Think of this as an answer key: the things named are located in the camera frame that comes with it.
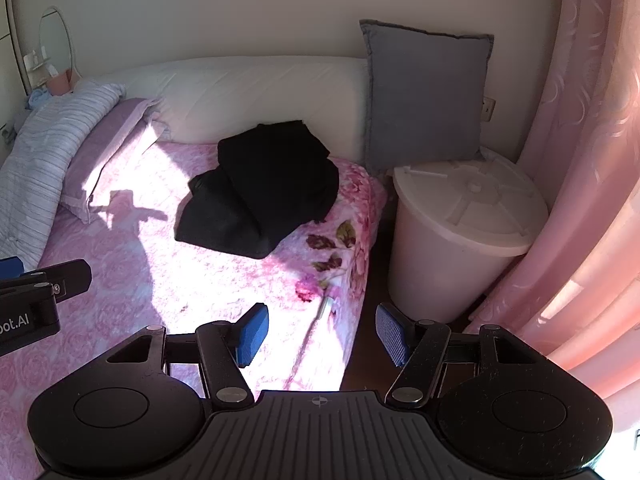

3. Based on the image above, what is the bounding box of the white long bolster pillow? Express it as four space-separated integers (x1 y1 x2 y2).
87 56 372 163

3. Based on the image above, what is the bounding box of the white striped duvet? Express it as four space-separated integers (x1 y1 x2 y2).
0 79 127 273

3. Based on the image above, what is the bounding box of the small white shelf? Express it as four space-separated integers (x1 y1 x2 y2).
22 49 54 74

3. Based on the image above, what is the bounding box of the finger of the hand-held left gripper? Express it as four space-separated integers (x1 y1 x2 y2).
0 256 26 282
0 258 94 306

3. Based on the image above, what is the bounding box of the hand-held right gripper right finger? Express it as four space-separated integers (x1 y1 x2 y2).
375 302 546 408

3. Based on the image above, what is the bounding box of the pink floral blanket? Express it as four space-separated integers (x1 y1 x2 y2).
0 140 390 480

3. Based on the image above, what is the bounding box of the white bin lid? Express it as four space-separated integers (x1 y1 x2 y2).
392 152 550 257

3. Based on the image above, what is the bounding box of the crumpled blue cloth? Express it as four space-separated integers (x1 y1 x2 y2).
25 89 52 112

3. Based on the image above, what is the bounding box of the black garment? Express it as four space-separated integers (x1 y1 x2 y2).
174 120 342 261

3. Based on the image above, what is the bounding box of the lilac pillow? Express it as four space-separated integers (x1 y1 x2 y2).
60 97 173 225

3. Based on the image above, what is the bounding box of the grey cushion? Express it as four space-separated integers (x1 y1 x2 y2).
359 19 496 175

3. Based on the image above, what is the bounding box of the white cable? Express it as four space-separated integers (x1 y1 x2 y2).
295 270 349 366

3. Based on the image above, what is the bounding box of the oval wall mirror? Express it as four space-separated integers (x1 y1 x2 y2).
38 6 76 74

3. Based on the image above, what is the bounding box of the white plastic bin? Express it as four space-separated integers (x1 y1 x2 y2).
387 195 532 324

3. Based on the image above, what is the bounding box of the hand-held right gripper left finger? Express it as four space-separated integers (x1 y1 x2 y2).
105 302 271 408

